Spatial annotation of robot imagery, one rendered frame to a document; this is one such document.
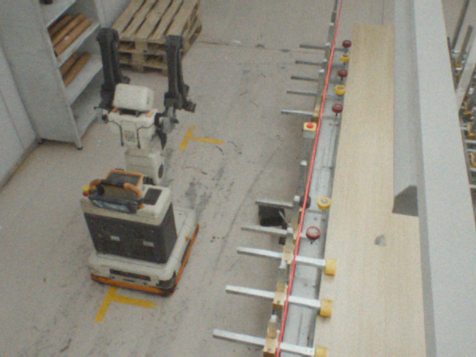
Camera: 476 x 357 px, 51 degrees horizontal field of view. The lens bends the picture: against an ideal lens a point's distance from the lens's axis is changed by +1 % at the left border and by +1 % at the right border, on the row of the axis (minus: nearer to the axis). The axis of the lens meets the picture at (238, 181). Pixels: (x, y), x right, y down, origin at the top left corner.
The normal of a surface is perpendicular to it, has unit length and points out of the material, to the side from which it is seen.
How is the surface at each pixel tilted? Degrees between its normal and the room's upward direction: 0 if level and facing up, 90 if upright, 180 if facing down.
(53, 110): 90
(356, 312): 0
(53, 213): 0
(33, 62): 90
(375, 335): 0
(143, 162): 82
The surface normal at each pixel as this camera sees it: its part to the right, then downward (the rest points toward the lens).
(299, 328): -0.01, -0.73
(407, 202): -0.22, 0.67
